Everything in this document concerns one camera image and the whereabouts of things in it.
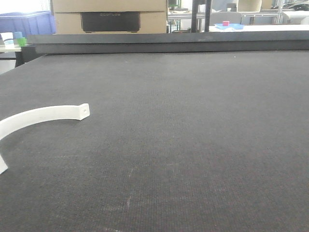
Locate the dark raised table edge board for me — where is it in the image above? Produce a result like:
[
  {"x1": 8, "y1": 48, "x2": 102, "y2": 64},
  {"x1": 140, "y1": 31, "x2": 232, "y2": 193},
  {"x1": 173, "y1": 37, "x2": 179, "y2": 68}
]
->
[{"x1": 28, "y1": 30, "x2": 309, "y2": 55}]

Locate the green cup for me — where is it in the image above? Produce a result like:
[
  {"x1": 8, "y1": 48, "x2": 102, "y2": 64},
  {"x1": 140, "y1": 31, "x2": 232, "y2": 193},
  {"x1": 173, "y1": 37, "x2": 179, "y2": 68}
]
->
[{"x1": 16, "y1": 37, "x2": 27, "y2": 47}]

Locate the large cardboard box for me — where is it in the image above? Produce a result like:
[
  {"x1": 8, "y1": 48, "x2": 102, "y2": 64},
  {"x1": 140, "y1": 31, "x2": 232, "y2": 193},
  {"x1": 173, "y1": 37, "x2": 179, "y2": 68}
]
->
[{"x1": 51, "y1": 0, "x2": 167, "y2": 34}]

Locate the white curved PVC pipe clamp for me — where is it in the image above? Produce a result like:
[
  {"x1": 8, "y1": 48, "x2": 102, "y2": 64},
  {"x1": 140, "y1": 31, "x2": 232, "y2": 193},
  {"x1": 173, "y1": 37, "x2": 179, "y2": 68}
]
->
[{"x1": 0, "y1": 103, "x2": 91, "y2": 175}]

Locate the blue tray with pink cube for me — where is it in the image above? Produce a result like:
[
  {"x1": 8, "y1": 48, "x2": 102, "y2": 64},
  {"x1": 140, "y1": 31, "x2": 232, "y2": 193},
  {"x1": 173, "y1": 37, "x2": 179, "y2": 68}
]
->
[{"x1": 214, "y1": 23, "x2": 244, "y2": 30}]

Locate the large blue storage bin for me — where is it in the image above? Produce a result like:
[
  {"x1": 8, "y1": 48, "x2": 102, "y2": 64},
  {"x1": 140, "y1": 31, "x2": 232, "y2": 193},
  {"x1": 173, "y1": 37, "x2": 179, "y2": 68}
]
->
[{"x1": 0, "y1": 11, "x2": 56, "y2": 37}]

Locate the light blue cube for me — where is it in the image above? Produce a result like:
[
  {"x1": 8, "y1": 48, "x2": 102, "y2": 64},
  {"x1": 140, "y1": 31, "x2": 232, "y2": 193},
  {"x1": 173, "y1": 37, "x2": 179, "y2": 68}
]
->
[{"x1": 13, "y1": 31, "x2": 23, "y2": 39}]

